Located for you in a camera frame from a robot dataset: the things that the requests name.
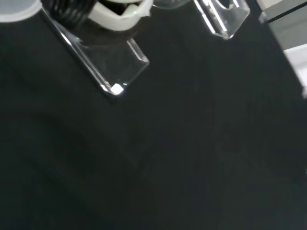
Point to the clear acrylic funnel stand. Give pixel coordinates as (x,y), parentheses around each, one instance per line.
(112,67)

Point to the black bench cloth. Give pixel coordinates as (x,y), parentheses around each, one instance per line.
(168,155)

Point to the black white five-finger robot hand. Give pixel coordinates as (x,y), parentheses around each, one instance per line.
(115,22)

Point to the translucent plastic funnel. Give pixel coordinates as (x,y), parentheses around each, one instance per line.
(14,9)

